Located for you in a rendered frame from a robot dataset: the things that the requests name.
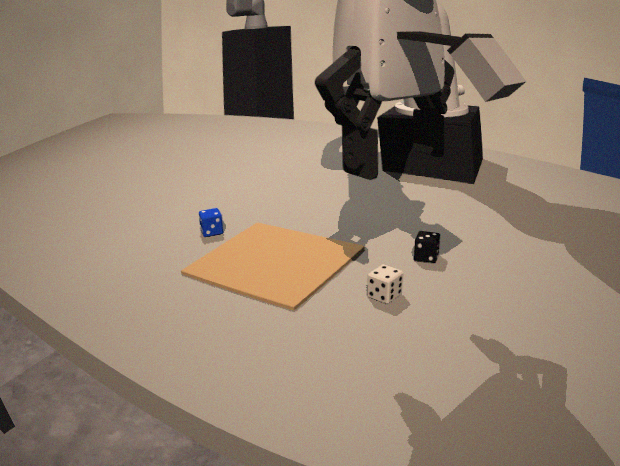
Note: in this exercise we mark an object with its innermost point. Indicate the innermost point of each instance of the blue die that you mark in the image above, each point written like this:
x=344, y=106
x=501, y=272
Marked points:
x=211, y=222

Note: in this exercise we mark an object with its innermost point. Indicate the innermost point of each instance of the tan square mat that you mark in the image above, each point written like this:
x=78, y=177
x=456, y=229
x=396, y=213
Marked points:
x=279, y=266

